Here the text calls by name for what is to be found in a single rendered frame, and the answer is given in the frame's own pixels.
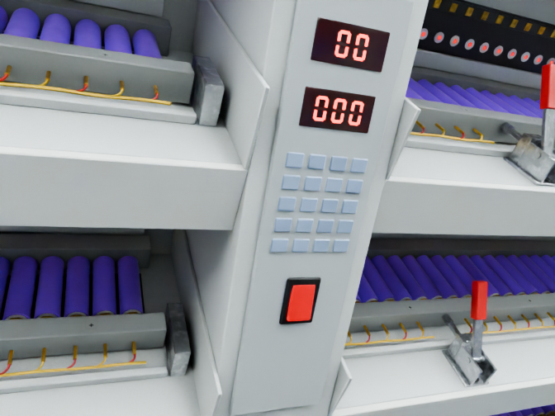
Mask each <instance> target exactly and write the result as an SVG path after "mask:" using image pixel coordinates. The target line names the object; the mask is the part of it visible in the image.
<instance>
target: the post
mask: <svg viewBox="0 0 555 416"><path fill-rule="evenodd" d="M210 1H211V3H212V4H213V6H214V7H215V9H216V10H217V11H218V12H219V14H220V15H221V17H222V19H223V20H224V22H225V23H226V25H227V26H228V27H229V28H230V30H231V32H232V33H233V35H234V36H235V38H236V39H237V41H238V42H239V43H240V45H241V46H242V48H243V49H244V51H245V53H246V54H247V55H248V56H249V58H250V60H251V61H252V63H253V64H254V66H255V67H256V69H257V70H258V71H259V73H260V74H261V76H262V77H263V79H264V81H265V82H266V83H267V85H268V86H269V87H270V91H269V94H268V100H267V103H266V107H265V110H264V113H263V119H262V122H261V125H260V128H259V134H258V137H257V140H256V144H255V147H254V152H253V156H252V159H251V162H250V165H249V169H248V174H247V177H246V180H245V184H244V190H243V192H242V196H241V199H240V204H239V208H238V211H237V215H236V217H235V223H234V227H233V229H232V230H223V229H185V231H186V235H187V241H188V245H189V249H190V253H191V257H192V263H193V267H194V271H195V275H196V279H197V285H198V289H199V293H200V297H201V301H202V308H203V311H204V315H205V319H206V326H207V329H208V333H209V337H210V340H211V347H212V351H213V355H214V358H215V363H216V369H217V373H218V377H219V381H220V384H221V391H222V396H221V400H220V403H219V405H218V408H217V411H216V415H215V416H231V415H230V413H229V412H230V402H231V397H232V392H233V387H234V382H235V373H236V367H237V362H238V357H239V352H240V342H241V337H242V332H243V327H244V317H245V312H246V307H247V302H248V297H249V288H250V282H251V276H252V271H253V266H254V257H255V252H256V247H257V242H258V236H259V227H260V222H261V216H262V211H263V202H264V197H265V192H266V186H267V181H268V172H269V167H270V162H271V157H272V151H273V141H274V136H275V131H276V126H277V121H278V112H279V107H280V101H281V96H282V87H283V81H284V76H285V71H286V66H287V56H288V51H289V46H290V41H291V36H292V27H293V22H294V16H295V10H296V1H297V0H210ZM412 1H414V2H415V4H414V7H413V11H412V14H411V19H410V24H409V28H408V32H407V36H406V42H405V46H404V49H403V53H402V56H401V63H400V67H399V70H398V74H397V78H396V84H395V88H394V92H393V95H392V99H391V105H390V109H389V112H388V117H387V123H386V126H385V130H384V134H383V137H382V144H381V148H380V151H379V155H378V159H377V165H376V168H375V173H374V176H373V180H372V186H371V190H370V193H369V197H368V203H367V207H366V210H365V215H364V218H363V224H362V228H361V232H360V235H359V239H358V246H357V249H356V253H355V257H354V260H353V266H352V271H351V274H350V278H349V284H348V288H347V291H346V295H345V299H344V305H343V309H342V313H341V316H340V320H339V327H338V330H337V334H336V337H335V341H334V347H333V351H332V355H331V358H330V364H329V369H328V372H327V376H326V379H325V386H324V389H323V393H322V397H321V401H320V403H319V404H308V405H302V406H297V407H291V408H285V409H274V410H268V411H261V412H255V413H249V414H238V415H232V416H327V415H328V412H329V408H330V402H331V399H332V395H333V392H334V385H335V382H336V378H337V375H338V371H339V365H340V362H341V357H342V354H343V350H344V345H345V341H346V338H347V334H348V331H349V324H350V320H351V317H352V313H353V308H354V304H355V301H356V297H357V293H358V287H359V283H360V280H361V276H362V273H363V267H364V263H365V259H366V256H367V252H368V246H369V243H370V239H371V236H372V229H373V226H374V222H375V219H376V215H377V209H378V206H379V201H380V198H381V194H382V189H383V185H384V182H385V178H386V175H387V168H388V164H389V161H390V157H391V151H392V148H393V144H394V141H395V137H396V131H397V127H398V124H399V120H400V117H401V111H402V107H403V103H404V100H405V96H406V90H407V87H408V83H409V80H410V73H411V70H412V66H413V63H414V59H415V53H416V50H417V45H418V42H419V38H420V32H421V29H422V26H423V22H424V19H425V12H426V8H427V5H428V1H429V0H412Z"/></svg>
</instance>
